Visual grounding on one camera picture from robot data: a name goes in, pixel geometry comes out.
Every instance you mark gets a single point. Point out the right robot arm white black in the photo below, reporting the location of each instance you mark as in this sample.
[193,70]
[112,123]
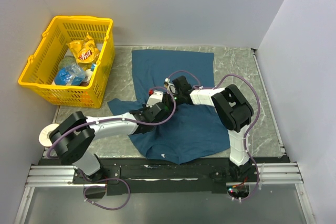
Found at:
[234,112]

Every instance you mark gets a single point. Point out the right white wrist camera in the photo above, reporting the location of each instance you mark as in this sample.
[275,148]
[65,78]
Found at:
[170,86]

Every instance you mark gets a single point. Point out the yellow plastic basket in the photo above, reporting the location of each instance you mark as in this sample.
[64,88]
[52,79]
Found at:
[42,65]

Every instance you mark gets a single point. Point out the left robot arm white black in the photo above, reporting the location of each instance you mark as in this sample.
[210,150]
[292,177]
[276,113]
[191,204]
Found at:
[72,137]

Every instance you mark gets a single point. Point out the yellow snack bag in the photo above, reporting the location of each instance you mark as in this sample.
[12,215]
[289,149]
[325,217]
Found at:
[85,51]

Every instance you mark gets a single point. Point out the blue t-shirt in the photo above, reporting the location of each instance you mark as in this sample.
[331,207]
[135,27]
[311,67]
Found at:
[193,131]

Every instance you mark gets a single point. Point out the small white bottle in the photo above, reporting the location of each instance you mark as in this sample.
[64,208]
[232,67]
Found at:
[89,73]

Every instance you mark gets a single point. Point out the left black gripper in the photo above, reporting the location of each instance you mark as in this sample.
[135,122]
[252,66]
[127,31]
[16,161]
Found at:
[145,107]

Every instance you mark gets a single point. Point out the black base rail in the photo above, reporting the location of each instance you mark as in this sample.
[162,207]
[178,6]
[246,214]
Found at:
[141,175]

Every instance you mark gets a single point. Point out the blue plastic bag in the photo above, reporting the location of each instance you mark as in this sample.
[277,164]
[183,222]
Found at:
[70,75]

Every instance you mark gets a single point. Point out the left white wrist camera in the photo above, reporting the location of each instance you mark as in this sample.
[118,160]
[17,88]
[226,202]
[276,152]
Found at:
[155,97]

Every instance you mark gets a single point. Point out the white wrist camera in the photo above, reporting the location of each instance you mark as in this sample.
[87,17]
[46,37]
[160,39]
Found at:
[155,97]
[170,86]

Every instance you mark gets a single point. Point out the toilet paper roll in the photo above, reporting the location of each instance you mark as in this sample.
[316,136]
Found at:
[45,133]

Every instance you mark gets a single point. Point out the aluminium frame rail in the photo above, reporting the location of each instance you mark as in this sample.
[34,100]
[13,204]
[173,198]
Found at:
[44,176]

